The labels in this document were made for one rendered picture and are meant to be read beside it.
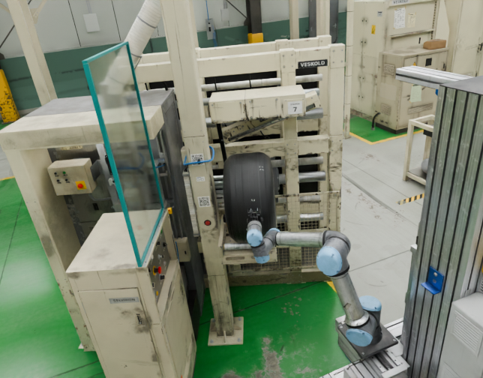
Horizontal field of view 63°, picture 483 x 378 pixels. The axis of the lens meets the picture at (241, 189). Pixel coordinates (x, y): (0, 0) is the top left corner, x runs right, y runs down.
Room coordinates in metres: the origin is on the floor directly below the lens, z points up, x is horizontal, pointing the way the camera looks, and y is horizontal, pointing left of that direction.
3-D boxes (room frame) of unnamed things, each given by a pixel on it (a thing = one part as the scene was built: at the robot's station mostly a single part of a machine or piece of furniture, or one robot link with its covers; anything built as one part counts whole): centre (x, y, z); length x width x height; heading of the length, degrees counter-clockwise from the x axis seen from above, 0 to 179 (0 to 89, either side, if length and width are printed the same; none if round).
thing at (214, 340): (2.24, 0.24, 0.02); 0.27 x 0.27 x 0.04; 86
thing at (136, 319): (1.79, 0.67, 0.63); 0.56 x 0.41 x 1.27; 176
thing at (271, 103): (2.53, -0.16, 1.71); 0.61 x 0.25 x 0.15; 86
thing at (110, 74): (1.78, 0.50, 1.75); 0.55 x 0.02 x 0.95; 176
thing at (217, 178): (2.64, 0.18, 1.05); 0.20 x 0.15 x 0.30; 86
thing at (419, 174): (4.21, -2.34, 0.40); 0.60 x 0.35 x 0.80; 18
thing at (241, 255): (2.10, -0.01, 0.84); 0.36 x 0.09 x 0.06; 86
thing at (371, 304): (1.45, -0.58, 0.88); 0.13 x 0.12 x 0.14; 147
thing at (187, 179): (2.22, 0.33, 1.19); 0.05 x 0.04 x 0.48; 176
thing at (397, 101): (6.37, -2.95, 0.62); 0.91 x 0.58 x 1.25; 108
